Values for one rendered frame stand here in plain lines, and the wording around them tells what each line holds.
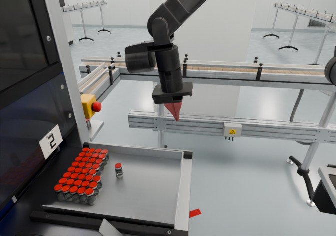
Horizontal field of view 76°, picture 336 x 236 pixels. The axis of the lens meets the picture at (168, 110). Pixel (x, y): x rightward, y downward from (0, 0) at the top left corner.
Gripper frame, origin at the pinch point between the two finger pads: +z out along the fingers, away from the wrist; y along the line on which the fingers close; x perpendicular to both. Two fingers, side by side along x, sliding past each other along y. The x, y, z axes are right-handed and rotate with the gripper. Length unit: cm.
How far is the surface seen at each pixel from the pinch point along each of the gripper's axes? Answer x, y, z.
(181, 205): 12.8, 0.6, 20.3
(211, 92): -143, -11, 61
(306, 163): -86, -78, 102
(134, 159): -3.0, 17.9, 17.3
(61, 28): -9.7, 31.1, -26.7
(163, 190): 8.8, 6.1, 19.2
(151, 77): -82, 28, 17
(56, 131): 4.6, 35.1, -0.9
